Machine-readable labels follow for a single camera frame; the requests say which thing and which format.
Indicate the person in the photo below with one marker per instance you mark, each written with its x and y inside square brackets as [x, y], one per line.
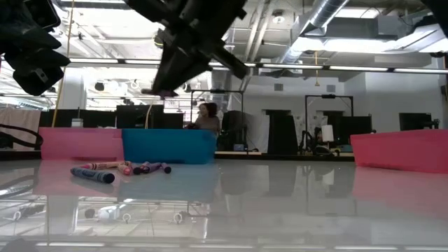
[208, 119]

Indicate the long ceiling light strip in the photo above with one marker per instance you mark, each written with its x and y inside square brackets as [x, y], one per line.
[360, 68]
[105, 61]

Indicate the small pink plastic tray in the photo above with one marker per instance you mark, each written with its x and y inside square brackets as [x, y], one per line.
[402, 150]

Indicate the round ceiling lamp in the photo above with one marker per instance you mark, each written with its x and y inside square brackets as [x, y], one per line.
[278, 17]

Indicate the black ceiling dome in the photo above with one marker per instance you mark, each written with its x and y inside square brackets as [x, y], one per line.
[158, 41]

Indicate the beige curtain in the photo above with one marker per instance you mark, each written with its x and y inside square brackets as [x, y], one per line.
[21, 119]

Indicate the white bucket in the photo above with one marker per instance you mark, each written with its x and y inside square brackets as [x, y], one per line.
[77, 122]

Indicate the black partition wall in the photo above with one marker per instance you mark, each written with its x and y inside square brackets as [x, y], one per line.
[140, 117]

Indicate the white paper roll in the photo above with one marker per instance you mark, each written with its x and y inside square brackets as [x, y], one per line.
[327, 133]

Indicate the black monitor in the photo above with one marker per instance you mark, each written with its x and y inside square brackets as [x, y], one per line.
[414, 120]
[355, 127]

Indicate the red crayon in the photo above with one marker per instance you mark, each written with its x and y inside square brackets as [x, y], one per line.
[125, 170]
[105, 165]

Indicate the large pink plastic tray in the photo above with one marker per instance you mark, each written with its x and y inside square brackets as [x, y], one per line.
[80, 145]

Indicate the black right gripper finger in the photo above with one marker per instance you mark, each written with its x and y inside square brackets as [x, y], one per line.
[162, 70]
[185, 70]

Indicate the blue plastic tray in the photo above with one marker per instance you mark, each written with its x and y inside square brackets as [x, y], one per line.
[168, 147]

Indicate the black cabinet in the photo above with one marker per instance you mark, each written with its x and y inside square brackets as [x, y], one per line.
[281, 133]

